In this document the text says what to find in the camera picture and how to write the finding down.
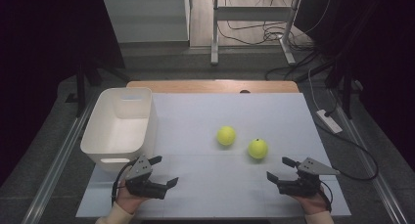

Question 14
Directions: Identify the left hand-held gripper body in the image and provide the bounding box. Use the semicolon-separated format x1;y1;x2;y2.
124;155;168;201

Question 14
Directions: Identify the tangle of floor cables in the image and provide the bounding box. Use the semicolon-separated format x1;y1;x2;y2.
216;0;334;82

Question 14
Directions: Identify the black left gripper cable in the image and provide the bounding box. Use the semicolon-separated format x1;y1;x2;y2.
111;157;139;206

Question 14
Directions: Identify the yellow ball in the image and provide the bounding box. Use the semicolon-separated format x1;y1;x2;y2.
247;138;269;160
216;125;237;147

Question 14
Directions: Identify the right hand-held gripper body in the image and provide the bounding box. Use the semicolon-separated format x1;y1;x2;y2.
277;157;341;198

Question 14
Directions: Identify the thin white cable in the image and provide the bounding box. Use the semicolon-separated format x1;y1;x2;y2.
307;68;322;112

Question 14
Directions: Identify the metal floor rail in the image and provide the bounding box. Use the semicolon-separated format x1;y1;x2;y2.
329;86;410;224
21;95;99;224

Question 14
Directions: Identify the white cabinet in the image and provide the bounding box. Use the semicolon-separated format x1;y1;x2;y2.
102;0;192;44

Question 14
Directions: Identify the person's left hand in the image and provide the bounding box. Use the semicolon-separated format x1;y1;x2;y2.
115;180;151;215

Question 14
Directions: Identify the white power strip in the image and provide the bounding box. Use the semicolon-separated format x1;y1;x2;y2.
315;109;344;135

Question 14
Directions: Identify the white table mat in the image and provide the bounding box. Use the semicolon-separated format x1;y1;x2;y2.
75;92;352;218

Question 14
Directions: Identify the wooden table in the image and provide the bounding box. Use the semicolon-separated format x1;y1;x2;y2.
125;80;300;95

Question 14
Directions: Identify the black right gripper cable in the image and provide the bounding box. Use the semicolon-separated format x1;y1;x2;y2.
317;180;335;213

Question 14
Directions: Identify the white metal desk frame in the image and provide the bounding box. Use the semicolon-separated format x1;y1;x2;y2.
209;0;302;67

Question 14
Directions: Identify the white plastic bin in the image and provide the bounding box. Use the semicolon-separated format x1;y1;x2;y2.
79;86;160;173

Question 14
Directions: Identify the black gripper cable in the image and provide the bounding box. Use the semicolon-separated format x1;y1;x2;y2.
317;180;335;213
111;157;139;206

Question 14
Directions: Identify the person's right hand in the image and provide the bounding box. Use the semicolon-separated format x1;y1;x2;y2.
292;185;331;216

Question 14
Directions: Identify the black power cable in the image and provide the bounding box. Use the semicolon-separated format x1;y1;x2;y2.
313;101;380;182

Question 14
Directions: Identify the black stand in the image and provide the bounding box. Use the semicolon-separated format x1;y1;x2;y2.
64;51;131;118
324;34;365;120

